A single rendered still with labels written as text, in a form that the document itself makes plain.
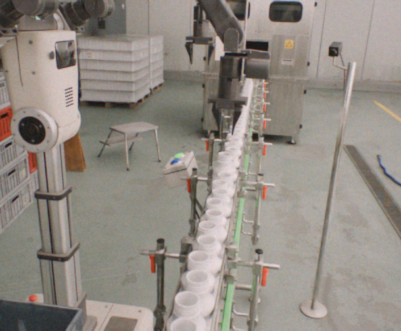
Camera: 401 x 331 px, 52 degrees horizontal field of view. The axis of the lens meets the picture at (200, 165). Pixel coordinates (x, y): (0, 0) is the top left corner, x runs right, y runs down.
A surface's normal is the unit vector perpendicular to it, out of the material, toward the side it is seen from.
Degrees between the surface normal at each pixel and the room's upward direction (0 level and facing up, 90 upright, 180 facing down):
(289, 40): 90
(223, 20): 86
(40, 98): 101
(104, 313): 0
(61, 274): 90
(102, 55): 90
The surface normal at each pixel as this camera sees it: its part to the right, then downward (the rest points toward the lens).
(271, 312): 0.04, -0.94
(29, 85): -0.15, 0.50
